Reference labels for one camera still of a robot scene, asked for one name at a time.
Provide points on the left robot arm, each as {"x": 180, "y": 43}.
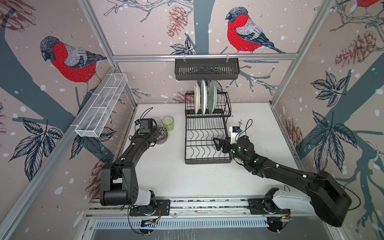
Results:
{"x": 119, "y": 183}

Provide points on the black two-tier dish rack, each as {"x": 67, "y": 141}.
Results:
{"x": 203, "y": 130}

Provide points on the black hanging wire shelf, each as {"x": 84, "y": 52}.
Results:
{"x": 207, "y": 69}

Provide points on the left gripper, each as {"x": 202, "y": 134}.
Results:
{"x": 154, "y": 128}

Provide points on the white plate middle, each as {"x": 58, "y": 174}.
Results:
{"x": 204, "y": 97}

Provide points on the white mesh wall basket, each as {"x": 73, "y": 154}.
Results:
{"x": 99, "y": 112}

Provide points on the pink floral bowl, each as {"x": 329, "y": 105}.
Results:
{"x": 163, "y": 133}

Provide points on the aluminium front rail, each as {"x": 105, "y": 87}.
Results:
{"x": 219, "y": 207}

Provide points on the clear glass tumbler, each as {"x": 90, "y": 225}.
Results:
{"x": 157, "y": 120}

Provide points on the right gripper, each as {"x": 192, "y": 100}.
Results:
{"x": 223, "y": 141}

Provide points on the green glass tumbler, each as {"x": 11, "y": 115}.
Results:
{"x": 168, "y": 123}

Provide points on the cream plate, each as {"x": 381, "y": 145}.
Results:
{"x": 197, "y": 98}

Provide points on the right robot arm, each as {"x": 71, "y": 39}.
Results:
{"x": 318, "y": 193}

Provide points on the aluminium top crossbar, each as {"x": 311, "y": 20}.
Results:
{"x": 167, "y": 58}

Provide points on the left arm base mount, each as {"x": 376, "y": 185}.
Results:
{"x": 157, "y": 208}

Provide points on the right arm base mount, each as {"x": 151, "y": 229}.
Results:
{"x": 261, "y": 206}

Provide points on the green plate right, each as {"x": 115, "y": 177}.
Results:
{"x": 212, "y": 97}

